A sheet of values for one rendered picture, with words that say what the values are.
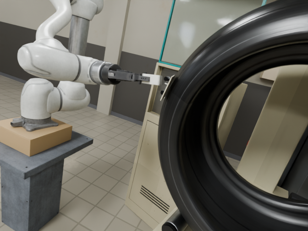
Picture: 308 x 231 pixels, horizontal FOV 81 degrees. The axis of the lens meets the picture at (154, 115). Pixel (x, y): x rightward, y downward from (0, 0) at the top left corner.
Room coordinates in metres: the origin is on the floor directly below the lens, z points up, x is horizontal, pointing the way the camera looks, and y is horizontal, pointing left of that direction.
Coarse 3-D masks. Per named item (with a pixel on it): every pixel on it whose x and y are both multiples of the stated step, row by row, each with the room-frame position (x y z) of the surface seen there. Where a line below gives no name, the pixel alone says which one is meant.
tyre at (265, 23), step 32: (288, 0) 0.34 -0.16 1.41; (224, 32) 0.37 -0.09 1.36; (256, 32) 0.33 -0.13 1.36; (288, 32) 0.30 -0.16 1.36; (192, 64) 0.38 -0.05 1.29; (224, 64) 0.34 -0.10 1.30; (256, 64) 0.56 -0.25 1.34; (288, 64) 0.53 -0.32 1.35; (192, 96) 0.37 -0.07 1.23; (224, 96) 0.59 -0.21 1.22; (160, 128) 0.41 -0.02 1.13; (192, 128) 0.59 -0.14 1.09; (160, 160) 0.40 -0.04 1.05; (192, 160) 0.54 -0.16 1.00; (224, 160) 0.56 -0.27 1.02; (192, 192) 0.35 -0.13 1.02; (224, 192) 0.51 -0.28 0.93; (256, 192) 0.49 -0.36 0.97; (192, 224) 0.32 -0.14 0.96; (224, 224) 0.40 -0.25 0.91; (256, 224) 0.43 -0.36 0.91; (288, 224) 0.42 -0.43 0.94
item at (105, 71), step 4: (108, 64) 0.66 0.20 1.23; (112, 64) 0.65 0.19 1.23; (116, 64) 0.67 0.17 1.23; (104, 68) 0.65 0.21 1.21; (108, 68) 0.64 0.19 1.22; (112, 68) 0.65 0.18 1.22; (116, 68) 0.66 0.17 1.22; (120, 68) 0.68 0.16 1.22; (104, 72) 0.64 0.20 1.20; (108, 72) 0.63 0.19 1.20; (104, 76) 0.64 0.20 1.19; (104, 80) 0.65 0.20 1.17; (108, 80) 0.64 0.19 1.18; (112, 80) 0.65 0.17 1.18; (112, 84) 0.65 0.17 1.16; (116, 84) 0.67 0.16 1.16
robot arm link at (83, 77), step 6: (84, 60) 0.68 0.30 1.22; (90, 60) 0.70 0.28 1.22; (96, 60) 0.71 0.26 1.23; (84, 66) 0.67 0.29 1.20; (90, 66) 0.68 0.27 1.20; (78, 72) 0.65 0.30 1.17; (84, 72) 0.67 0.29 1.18; (78, 78) 0.66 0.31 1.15; (84, 78) 0.68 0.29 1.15; (90, 78) 0.68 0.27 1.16
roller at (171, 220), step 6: (174, 216) 0.37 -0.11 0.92; (180, 216) 0.38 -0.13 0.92; (168, 222) 0.35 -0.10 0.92; (174, 222) 0.35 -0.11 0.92; (180, 222) 0.36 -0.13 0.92; (186, 222) 0.37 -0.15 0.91; (162, 228) 0.35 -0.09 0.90; (168, 228) 0.34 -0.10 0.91; (174, 228) 0.34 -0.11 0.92; (180, 228) 0.35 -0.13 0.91
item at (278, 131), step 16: (288, 80) 0.60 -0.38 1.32; (304, 80) 0.58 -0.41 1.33; (272, 96) 0.61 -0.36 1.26; (288, 96) 0.59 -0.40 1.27; (304, 96) 0.57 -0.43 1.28; (272, 112) 0.60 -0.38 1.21; (288, 112) 0.58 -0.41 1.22; (304, 112) 0.56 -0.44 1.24; (256, 128) 0.61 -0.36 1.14; (272, 128) 0.59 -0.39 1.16; (288, 128) 0.57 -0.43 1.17; (304, 128) 0.55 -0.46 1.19; (256, 144) 0.60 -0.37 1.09; (272, 144) 0.58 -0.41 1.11; (288, 144) 0.56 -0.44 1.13; (256, 160) 0.59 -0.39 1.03; (272, 160) 0.57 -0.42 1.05; (288, 160) 0.55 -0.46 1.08; (256, 176) 0.58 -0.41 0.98; (272, 176) 0.56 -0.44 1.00
